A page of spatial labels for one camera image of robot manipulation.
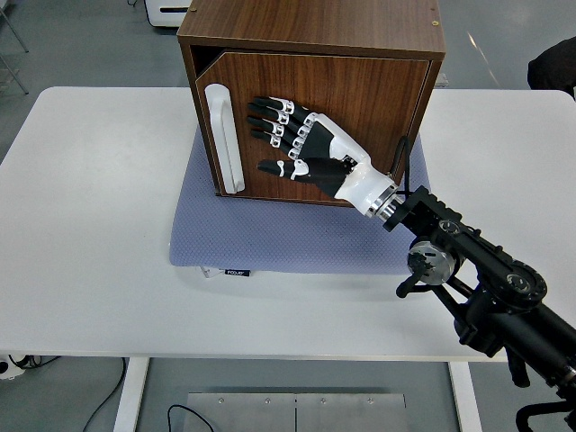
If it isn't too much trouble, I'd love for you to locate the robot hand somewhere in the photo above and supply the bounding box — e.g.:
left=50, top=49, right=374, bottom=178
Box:
left=246, top=95, right=401, bottom=217

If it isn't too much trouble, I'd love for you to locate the brown wooden cabinet door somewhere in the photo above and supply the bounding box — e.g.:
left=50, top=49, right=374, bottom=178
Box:
left=194, top=50, right=431, bottom=204

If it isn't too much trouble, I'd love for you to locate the brown wooden cabinet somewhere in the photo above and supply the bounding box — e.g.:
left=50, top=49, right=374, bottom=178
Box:
left=176, top=0, right=447, bottom=208

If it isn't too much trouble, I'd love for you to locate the blue-grey textured mat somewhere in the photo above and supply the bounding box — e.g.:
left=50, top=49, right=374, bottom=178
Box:
left=168, top=128, right=434, bottom=276

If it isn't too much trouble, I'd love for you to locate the white appliance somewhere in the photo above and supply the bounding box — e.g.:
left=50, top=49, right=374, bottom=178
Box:
left=144, top=0, right=196, bottom=30

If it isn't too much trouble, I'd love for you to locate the person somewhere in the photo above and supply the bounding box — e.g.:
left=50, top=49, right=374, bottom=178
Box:
left=526, top=38, right=576, bottom=98

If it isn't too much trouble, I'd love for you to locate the white table leg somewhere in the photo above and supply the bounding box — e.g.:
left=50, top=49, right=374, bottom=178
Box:
left=447, top=361, right=483, bottom=432
left=112, top=358, right=150, bottom=432

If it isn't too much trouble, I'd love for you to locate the grey metal plate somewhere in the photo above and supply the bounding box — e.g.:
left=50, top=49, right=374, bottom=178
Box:
left=183, top=392, right=409, bottom=432

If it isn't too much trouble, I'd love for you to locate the grey metal rack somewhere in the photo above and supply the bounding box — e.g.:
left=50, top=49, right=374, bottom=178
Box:
left=0, top=0, right=32, bottom=98

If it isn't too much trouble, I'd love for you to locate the white power strip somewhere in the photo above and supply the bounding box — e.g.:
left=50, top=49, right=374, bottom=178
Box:
left=0, top=353, right=59, bottom=382

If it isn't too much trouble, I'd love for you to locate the white door handle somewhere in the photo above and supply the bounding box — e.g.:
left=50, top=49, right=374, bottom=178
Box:
left=203, top=83, right=247, bottom=195

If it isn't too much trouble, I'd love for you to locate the black floor cable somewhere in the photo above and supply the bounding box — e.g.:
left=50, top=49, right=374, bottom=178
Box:
left=167, top=403, right=213, bottom=432
left=82, top=357, right=128, bottom=432

